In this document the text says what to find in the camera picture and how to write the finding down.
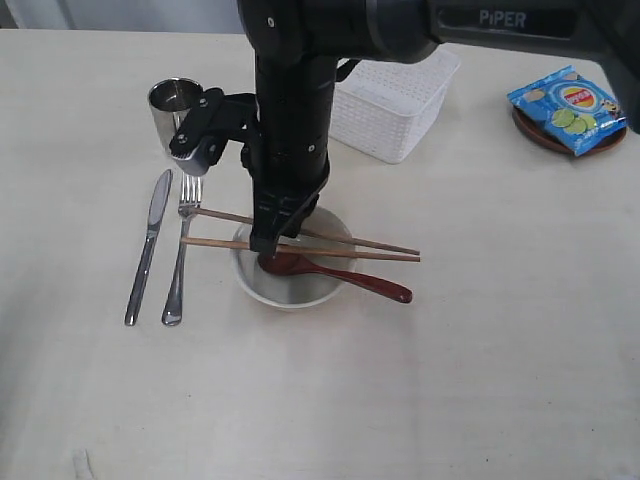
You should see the dark red wooden spoon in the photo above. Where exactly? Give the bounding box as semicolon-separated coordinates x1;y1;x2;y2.
258;253;413;304

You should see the pale green ceramic bowl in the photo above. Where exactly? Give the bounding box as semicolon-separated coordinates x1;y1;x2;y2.
231;207;357;310

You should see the silver metal fork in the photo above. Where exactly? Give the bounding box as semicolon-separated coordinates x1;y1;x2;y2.
161;173;203;327

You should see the blue chips bag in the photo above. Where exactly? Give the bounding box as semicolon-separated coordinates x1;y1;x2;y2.
507;66;627;156

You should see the brown round wooden plate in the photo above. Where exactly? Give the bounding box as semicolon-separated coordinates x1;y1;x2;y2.
511;106;628;157

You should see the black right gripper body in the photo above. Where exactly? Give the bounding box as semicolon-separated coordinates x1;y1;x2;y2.
252;54;335;210

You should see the white curtain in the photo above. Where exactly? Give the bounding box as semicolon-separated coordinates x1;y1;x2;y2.
1;0;243;34

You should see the white plastic perforated basket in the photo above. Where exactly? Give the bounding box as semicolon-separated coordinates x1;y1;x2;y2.
329;47;461;164

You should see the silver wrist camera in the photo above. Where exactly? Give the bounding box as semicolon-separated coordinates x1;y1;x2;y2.
169;88;263;177

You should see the silver metal knife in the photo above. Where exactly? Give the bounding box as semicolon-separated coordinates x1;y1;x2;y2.
124;169;173;326

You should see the wooden chopstick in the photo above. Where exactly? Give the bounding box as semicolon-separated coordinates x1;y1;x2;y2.
186;207;420;256
181;237;421;263

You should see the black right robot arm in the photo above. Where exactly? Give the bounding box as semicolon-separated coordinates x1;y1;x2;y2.
238;1;639;254

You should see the stainless steel cup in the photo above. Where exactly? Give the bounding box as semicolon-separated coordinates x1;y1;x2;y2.
147;78;203;156

